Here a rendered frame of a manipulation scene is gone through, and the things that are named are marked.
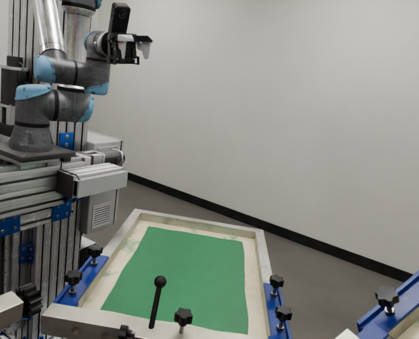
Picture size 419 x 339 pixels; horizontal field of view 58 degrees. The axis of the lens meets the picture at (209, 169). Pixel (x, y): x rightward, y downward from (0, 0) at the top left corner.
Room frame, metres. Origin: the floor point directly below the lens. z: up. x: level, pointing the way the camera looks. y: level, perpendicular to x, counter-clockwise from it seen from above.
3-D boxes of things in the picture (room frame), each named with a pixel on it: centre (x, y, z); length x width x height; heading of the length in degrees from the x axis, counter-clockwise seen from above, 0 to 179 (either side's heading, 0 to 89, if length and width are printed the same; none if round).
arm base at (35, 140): (1.35, 0.66, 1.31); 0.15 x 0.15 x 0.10
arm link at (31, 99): (1.35, 0.66, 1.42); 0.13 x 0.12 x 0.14; 127
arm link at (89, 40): (1.22, 0.40, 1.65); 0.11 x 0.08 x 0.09; 37
